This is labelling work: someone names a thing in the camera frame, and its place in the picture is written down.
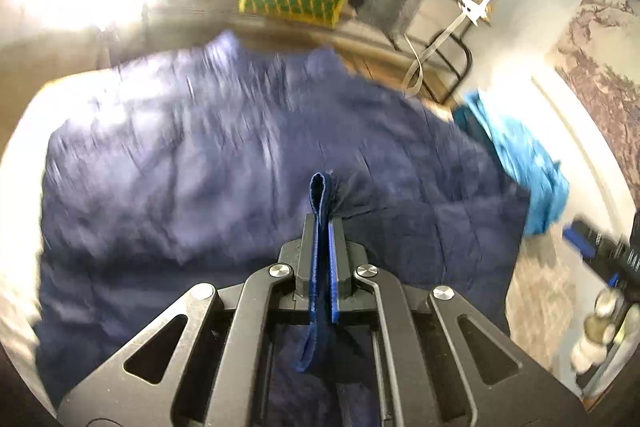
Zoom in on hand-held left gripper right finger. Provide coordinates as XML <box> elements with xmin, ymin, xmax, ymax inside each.
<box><xmin>327</xmin><ymin>217</ymin><xmax>587</xmax><ymax>427</ymax></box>

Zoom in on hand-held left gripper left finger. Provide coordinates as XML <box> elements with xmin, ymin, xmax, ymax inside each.
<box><xmin>56</xmin><ymin>214</ymin><xmax>332</xmax><ymax>427</ymax></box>

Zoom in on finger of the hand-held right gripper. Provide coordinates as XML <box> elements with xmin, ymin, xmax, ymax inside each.
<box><xmin>562</xmin><ymin>219</ymin><xmax>621</xmax><ymax>265</ymax></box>

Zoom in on navy blue large garment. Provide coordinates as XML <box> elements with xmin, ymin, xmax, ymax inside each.
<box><xmin>31</xmin><ymin>32</ymin><xmax>532</xmax><ymax>427</ymax></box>

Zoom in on grey patterned blanket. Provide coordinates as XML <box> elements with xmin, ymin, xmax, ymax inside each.
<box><xmin>505</xmin><ymin>227</ymin><xmax>596</xmax><ymax>373</ymax></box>

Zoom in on teal blue cloth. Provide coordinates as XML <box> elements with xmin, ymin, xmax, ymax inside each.
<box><xmin>454</xmin><ymin>89</ymin><xmax>571</xmax><ymax>237</ymax></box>

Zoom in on white strap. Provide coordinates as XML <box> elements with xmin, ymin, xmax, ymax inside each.
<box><xmin>403</xmin><ymin>0</ymin><xmax>514</xmax><ymax>96</ymax></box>

